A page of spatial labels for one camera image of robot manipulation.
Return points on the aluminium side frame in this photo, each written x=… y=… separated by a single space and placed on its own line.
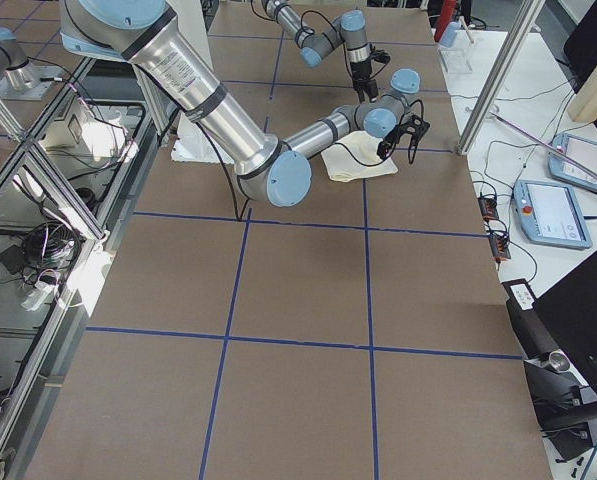
x=64 y=163

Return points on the white long-sleeve printed shirt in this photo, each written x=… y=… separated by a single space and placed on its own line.
x=354 y=158

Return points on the black power adapter box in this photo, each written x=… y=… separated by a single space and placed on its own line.
x=524 y=320

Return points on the third small robot arm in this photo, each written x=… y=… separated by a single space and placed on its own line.
x=20 y=78

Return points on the light blue cup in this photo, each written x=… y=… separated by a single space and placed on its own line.
x=449 y=35

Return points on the red cylinder bottle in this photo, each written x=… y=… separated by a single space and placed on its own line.
x=444 y=18

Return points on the small relay circuit board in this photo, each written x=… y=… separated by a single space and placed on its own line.
x=488 y=206

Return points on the clear acrylic rack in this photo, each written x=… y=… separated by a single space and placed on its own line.
x=457 y=60

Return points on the near blue teach pendant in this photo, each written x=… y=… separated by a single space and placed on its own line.
x=550 y=215

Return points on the far blue teach pendant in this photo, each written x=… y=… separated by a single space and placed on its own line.
x=580 y=150

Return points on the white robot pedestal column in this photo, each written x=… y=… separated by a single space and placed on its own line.
x=191 y=144

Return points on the aluminium frame post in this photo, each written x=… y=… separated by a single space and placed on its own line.
x=512 y=44

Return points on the blue teach pendant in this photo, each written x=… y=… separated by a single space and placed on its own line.
x=580 y=150
x=550 y=215

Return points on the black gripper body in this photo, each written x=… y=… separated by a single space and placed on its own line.
x=389 y=138
x=363 y=76

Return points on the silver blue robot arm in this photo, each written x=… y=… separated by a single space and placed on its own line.
x=146 y=35
x=317 y=37

